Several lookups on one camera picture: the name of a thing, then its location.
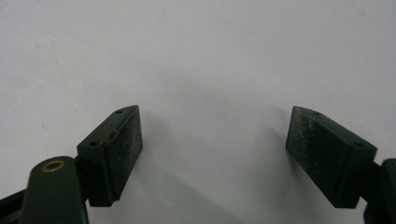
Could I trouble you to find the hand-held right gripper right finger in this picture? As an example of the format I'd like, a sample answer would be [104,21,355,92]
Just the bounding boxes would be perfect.
[285,105,378,209]

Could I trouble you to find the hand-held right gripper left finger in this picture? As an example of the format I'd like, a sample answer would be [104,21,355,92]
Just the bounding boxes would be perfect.
[76,105,144,208]

